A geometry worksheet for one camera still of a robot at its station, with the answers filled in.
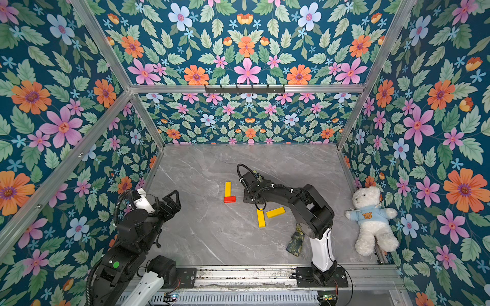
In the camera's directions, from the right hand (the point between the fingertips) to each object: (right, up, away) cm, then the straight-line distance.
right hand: (253, 194), depth 96 cm
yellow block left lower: (+11, -8, -5) cm, 14 cm away
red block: (-12, -2, -1) cm, 12 cm away
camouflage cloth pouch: (+19, -18, -16) cm, 31 cm away
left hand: (-28, +4, -28) cm, 40 cm away
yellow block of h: (-14, +3, +3) cm, 14 cm away
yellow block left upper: (+4, -10, -8) cm, 13 cm away
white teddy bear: (+53, -9, -15) cm, 55 cm away
